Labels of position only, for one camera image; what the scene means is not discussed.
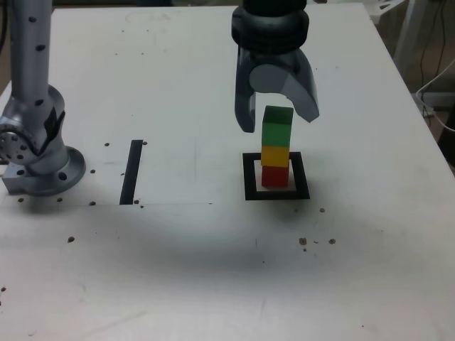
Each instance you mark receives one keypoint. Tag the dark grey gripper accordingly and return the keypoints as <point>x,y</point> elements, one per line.
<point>273,59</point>

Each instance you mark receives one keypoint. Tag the green cube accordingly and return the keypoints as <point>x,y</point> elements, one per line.
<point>276,131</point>

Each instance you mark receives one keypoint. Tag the yellow cube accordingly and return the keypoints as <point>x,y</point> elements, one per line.
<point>274,156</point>

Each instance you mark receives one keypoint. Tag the red cube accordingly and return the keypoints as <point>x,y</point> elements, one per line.
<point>274,177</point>

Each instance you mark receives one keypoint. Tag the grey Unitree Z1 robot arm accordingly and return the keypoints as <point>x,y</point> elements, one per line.
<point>32,71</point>

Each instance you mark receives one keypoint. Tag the black tape square outline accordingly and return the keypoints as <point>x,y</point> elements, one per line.
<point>249,177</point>

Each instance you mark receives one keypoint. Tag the black tape strip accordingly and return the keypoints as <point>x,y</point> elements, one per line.
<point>131,174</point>

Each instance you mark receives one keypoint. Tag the white plastic box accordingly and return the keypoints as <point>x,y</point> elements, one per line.
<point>440,99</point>

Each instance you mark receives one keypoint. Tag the white post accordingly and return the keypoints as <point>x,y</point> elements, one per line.
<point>409,35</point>

